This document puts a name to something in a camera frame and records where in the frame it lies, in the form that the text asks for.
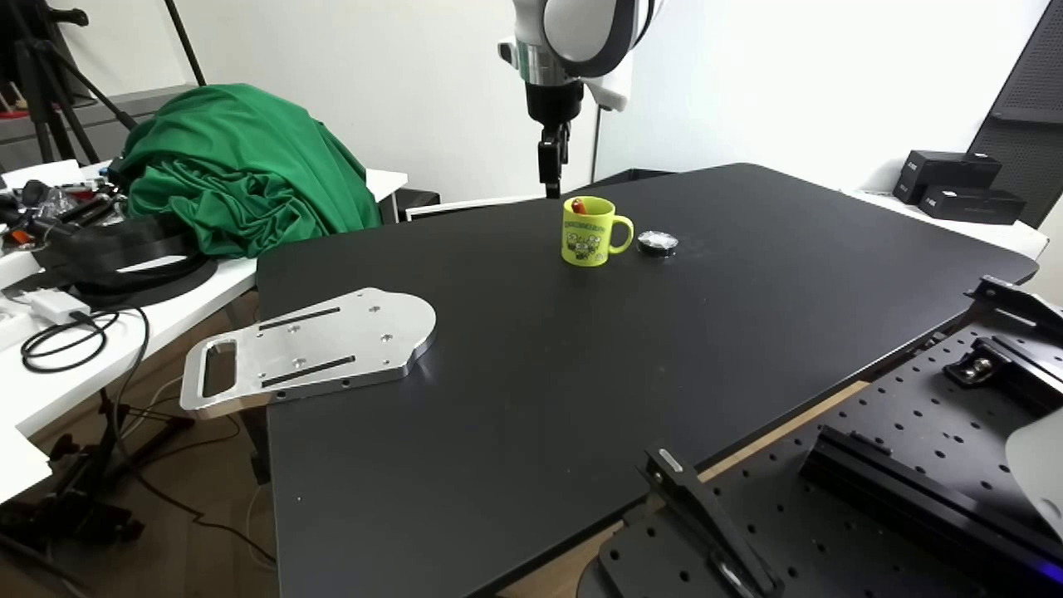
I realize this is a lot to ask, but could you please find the black tripod stand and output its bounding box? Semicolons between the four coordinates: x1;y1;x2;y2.
0;0;141;165

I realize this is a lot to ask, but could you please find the black perforated breadboard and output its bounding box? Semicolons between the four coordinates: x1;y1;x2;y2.
574;315;1063;598

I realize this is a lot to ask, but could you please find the green cloth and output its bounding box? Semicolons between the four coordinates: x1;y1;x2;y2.
106;84;385;263

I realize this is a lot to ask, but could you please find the black metal bracket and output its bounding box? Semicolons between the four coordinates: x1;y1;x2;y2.
940;272;1063;416

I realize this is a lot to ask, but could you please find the yellow-green mug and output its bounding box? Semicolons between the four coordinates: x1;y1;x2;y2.
557;192;641;268

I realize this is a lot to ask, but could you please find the white power adapter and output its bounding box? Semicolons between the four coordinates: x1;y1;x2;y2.
20;285;92;329

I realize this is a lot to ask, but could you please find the white side table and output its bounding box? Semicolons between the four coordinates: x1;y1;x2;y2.
0;158;410;509

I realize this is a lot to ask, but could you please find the small crumpled silver object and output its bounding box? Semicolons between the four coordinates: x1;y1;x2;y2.
633;227;681;260

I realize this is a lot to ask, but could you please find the grey metal mounting plate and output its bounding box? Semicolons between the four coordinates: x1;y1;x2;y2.
175;282;443;423

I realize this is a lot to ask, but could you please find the black flat box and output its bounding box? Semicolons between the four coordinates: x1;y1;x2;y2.
918;182;1028;227

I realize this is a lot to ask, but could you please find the thin black pole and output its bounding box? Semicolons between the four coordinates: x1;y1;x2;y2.
160;0;212;89

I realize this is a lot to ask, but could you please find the black rail block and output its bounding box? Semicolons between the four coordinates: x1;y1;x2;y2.
799;423;1063;571

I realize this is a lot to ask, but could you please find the black clamp bar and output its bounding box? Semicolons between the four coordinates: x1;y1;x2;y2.
641;446;787;598

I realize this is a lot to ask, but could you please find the black cable loop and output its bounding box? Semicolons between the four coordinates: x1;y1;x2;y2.
16;305;151;379

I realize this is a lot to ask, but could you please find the dark slanted panel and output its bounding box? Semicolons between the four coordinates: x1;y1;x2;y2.
962;0;1063;232

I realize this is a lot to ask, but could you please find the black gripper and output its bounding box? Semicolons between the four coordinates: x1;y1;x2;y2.
520;78;586;204

